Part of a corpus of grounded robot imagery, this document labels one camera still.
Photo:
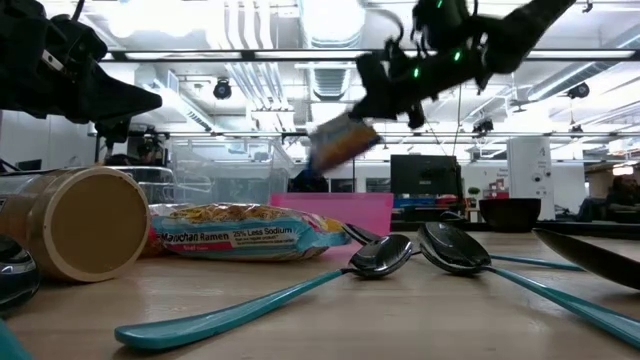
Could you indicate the white pillar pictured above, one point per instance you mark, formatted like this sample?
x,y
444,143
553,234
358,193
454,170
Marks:
x,y
530,170

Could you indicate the clear plastic bin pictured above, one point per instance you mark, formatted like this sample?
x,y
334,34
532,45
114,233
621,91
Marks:
x,y
225,170

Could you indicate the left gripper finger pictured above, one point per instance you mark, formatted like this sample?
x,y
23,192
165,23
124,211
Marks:
x,y
114,131
115,102

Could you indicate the seasoning jar with tan lid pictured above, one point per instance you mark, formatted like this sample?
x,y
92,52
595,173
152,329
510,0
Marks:
x,y
85,225

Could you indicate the clear plastic tray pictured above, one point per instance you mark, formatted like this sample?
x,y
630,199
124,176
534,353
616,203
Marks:
x,y
165,182

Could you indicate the blue ramen noodle packet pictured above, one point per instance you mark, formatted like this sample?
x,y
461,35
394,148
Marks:
x,y
240,235

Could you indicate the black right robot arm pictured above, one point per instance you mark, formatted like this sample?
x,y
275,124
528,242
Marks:
x,y
525,30

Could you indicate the person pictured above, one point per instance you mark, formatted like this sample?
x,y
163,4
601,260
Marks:
x,y
625,195
307,182
150,152

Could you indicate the large black monitor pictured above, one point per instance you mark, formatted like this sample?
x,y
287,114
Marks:
x,y
425,175

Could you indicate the small black monitor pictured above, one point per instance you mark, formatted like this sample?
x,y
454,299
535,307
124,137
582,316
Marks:
x,y
30,165

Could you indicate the black object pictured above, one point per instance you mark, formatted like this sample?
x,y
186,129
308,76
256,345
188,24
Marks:
x,y
15,270

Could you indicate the black ceiling spotlight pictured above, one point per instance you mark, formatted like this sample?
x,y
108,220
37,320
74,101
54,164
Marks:
x,y
222,90
579,90
483,126

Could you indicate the pink plastic bin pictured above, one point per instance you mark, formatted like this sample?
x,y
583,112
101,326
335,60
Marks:
x,y
360,210

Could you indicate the silver ventilation duct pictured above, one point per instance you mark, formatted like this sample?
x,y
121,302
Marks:
x,y
332,30

